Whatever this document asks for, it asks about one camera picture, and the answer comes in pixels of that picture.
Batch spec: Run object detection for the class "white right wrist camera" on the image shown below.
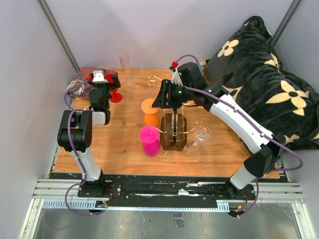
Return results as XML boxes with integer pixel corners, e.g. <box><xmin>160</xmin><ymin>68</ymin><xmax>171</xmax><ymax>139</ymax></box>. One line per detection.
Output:
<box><xmin>169</xmin><ymin>61</ymin><xmax>183</xmax><ymax>86</ymax></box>

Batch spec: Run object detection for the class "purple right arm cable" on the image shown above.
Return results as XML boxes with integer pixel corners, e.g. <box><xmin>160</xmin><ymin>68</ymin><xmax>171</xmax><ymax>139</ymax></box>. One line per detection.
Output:
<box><xmin>174</xmin><ymin>54</ymin><xmax>304</xmax><ymax>220</ymax></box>

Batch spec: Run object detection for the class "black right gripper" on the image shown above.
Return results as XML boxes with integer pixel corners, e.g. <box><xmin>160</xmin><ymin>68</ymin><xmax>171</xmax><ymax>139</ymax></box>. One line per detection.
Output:
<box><xmin>152</xmin><ymin>79</ymin><xmax>193</xmax><ymax>109</ymax></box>

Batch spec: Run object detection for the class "clear round wine glass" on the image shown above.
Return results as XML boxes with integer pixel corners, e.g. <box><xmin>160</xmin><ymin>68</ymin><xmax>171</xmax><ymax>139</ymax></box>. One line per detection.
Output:
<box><xmin>186</xmin><ymin>125</ymin><xmax>212</xmax><ymax>154</ymax></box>

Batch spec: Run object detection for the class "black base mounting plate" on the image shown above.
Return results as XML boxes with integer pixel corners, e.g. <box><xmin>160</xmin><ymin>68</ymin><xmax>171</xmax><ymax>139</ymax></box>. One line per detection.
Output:
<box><xmin>78</xmin><ymin>174</ymin><xmax>256</xmax><ymax>210</ymax></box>

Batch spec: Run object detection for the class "black floral blanket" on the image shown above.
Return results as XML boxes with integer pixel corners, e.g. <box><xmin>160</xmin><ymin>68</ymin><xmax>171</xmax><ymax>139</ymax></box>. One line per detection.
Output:
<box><xmin>203</xmin><ymin>16</ymin><xmax>319</xmax><ymax>150</ymax></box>

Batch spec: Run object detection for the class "pink wine glass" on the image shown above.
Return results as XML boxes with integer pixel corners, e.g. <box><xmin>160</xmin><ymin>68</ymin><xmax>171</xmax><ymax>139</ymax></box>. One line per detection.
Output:
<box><xmin>140</xmin><ymin>125</ymin><xmax>160</xmax><ymax>157</ymax></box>

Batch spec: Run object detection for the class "clear champagne flute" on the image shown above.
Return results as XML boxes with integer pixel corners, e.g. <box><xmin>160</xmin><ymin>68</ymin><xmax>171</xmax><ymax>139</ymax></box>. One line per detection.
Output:
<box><xmin>119</xmin><ymin>51</ymin><xmax>134</xmax><ymax>85</ymax></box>

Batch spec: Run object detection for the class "red wine glass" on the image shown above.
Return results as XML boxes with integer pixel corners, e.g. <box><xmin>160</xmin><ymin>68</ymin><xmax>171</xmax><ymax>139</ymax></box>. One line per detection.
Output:
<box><xmin>105</xmin><ymin>74</ymin><xmax>123</xmax><ymax>103</ymax></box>

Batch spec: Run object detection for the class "orange wine glass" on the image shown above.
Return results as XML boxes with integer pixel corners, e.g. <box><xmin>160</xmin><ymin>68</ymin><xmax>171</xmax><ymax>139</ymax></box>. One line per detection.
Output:
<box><xmin>141</xmin><ymin>98</ymin><xmax>160</xmax><ymax>128</ymax></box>

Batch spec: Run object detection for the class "maroon printed t-shirt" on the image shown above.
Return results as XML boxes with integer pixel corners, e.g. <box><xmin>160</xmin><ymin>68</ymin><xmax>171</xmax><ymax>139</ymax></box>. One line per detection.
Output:
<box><xmin>65</xmin><ymin>67</ymin><xmax>116</xmax><ymax>100</ymax></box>

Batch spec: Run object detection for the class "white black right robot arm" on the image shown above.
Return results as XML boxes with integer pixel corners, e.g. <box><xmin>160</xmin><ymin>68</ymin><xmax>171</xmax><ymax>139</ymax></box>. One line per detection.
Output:
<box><xmin>152</xmin><ymin>62</ymin><xmax>285</xmax><ymax>199</ymax></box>

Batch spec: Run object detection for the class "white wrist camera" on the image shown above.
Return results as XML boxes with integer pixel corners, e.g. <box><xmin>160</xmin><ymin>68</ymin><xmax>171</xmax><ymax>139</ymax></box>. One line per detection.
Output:
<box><xmin>86</xmin><ymin>70</ymin><xmax>108</xmax><ymax>84</ymax></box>
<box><xmin>169</xmin><ymin>61</ymin><xmax>183</xmax><ymax>86</ymax></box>

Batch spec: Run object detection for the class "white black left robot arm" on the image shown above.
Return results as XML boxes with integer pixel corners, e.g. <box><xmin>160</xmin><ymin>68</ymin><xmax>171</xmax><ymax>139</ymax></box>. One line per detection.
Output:
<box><xmin>57</xmin><ymin>69</ymin><xmax>121</xmax><ymax>197</ymax></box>

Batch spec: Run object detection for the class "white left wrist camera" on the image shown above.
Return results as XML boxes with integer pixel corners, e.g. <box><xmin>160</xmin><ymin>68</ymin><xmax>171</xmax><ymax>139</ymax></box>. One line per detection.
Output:
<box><xmin>86</xmin><ymin>70</ymin><xmax>108</xmax><ymax>84</ymax></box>

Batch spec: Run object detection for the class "aluminium frame rail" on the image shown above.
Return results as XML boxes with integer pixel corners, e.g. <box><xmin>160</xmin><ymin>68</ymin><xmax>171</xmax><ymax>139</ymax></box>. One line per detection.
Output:
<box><xmin>36</xmin><ymin>0</ymin><xmax>80</xmax><ymax>73</ymax></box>

